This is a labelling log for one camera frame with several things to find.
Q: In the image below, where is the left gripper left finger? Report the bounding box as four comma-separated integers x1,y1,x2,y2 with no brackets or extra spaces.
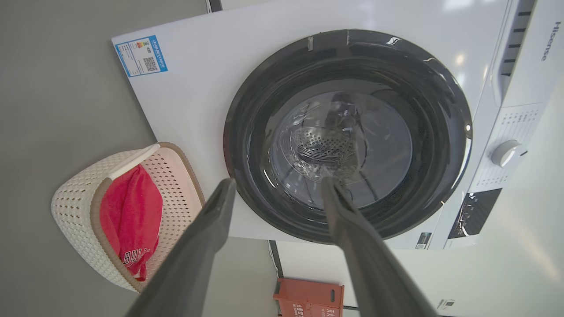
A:
126,178,237,317

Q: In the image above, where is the black door handle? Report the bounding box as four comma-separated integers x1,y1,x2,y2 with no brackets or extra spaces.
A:
306,30,351,51

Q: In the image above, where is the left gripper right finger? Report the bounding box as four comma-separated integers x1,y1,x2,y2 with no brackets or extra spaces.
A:
321,177,437,317

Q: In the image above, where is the white detergent drawer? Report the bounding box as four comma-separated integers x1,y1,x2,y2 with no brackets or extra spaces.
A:
491,0,539,107

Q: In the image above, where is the black washer display panel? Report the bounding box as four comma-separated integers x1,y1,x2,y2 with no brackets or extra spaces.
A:
447,188,503,240

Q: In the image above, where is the white floor cable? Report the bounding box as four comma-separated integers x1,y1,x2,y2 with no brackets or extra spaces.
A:
266,240,277,277

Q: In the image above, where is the cream perforated laundry basket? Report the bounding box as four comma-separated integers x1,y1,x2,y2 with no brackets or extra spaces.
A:
51,142,206,294

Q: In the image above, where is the round black washer door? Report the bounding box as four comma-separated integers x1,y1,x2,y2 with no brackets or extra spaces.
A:
223,29,473,245

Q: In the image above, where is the white front-load washing machine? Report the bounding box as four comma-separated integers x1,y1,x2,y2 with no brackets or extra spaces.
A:
111,0,564,251

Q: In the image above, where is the blue energy label sticker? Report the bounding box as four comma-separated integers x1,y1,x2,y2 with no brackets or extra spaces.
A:
115,35,168,78

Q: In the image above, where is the red basketball jersey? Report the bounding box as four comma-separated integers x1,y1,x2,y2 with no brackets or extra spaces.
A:
99,164,163,282

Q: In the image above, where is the white washer control knob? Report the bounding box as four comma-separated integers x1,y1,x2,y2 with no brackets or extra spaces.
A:
490,140,528,168

